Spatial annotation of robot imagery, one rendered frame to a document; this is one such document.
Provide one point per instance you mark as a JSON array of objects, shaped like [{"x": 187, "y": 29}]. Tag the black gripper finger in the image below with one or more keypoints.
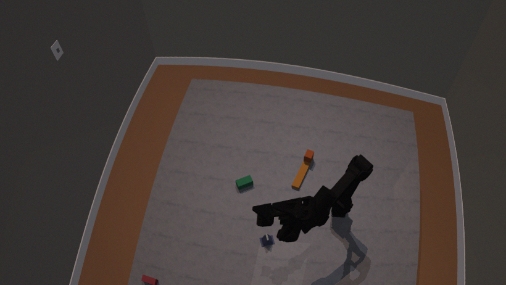
[
  {"x": 292, "y": 207},
  {"x": 264, "y": 211}
]

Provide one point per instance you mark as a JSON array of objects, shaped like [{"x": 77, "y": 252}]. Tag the green rectangular block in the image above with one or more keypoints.
[{"x": 244, "y": 182}]

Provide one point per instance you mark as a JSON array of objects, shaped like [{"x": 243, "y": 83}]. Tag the orange bar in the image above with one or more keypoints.
[{"x": 308, "y": 157}]

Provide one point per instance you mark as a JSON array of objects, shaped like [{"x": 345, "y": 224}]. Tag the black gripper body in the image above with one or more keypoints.
[{"x": 308, "y": 213}]

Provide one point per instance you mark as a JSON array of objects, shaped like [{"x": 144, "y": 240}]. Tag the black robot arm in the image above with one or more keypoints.
[{"x": 337, "y": 199}]

